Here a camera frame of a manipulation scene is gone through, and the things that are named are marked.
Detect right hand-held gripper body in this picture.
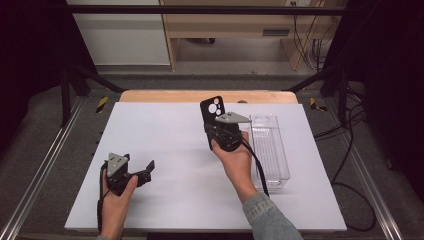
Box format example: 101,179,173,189
204,111,252,153

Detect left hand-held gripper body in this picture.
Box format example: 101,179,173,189
105,152,153,197

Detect black phone case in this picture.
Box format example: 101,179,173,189
199,95,227,152

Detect clear plastic container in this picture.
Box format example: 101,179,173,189
248,113,291,194

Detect person's left hand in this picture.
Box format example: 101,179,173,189
100,168,139,221

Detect person's right hand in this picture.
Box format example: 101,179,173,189
210,130,259,188

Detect white table sheet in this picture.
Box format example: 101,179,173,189
64,101,348,233

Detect wooden table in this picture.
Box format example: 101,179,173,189
119,89,299,104

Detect left yellow clamp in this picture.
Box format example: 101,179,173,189
95,96,110,114

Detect yellow clamp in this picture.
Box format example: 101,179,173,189
309,97,328,113
95,96,110,114

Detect right yellow clamp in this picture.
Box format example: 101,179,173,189
309,97,328,113

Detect light wooden desk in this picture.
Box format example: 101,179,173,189
159,0,348,72

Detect grey desk label plate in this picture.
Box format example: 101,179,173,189
262,28,291,37

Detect white cabinet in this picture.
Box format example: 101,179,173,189
65,0,172,66

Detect black curtain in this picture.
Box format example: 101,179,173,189
0,0,98,158
323,0,424,191

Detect left hand-held gripper cable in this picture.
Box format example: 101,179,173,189
96,161,109,234

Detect hand-held gripper cable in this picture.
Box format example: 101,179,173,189
239,133,378,233
96,161,109,234

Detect right hand-held gripper cable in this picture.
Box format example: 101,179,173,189
239,133,378,233

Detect aluminium floor rail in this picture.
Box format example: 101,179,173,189
324,98,404,240
0,96,86,240

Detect black diagonal frame strut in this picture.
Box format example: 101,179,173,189
283,66,338,94
71,63,126,94

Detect black upright frame post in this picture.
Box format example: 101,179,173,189
59,64,73,128
337,66,349,128

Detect black floor cables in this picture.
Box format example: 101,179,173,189
313,84,368,141

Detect hanging cable bundle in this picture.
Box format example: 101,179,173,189
291,0,334,73

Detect black horizontal frame bar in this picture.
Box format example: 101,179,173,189
64,4,354,16

